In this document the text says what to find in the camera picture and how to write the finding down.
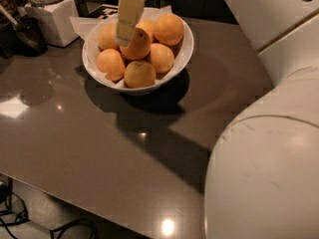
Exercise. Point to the black white marker card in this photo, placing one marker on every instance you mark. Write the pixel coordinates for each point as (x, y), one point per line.
(103, 11)

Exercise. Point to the white ceramic bowl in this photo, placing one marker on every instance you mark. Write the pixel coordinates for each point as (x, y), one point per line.
(182, 51)

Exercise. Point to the white square ceramic jar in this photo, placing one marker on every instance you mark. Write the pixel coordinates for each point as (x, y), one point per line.
(54, 18)

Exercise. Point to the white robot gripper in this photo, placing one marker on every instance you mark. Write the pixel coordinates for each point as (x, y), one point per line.
(128, 14)

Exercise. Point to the black round pan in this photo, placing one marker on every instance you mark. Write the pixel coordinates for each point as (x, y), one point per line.
(28, 33)

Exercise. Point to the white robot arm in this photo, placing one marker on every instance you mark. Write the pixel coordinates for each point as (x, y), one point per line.
(262, 179)

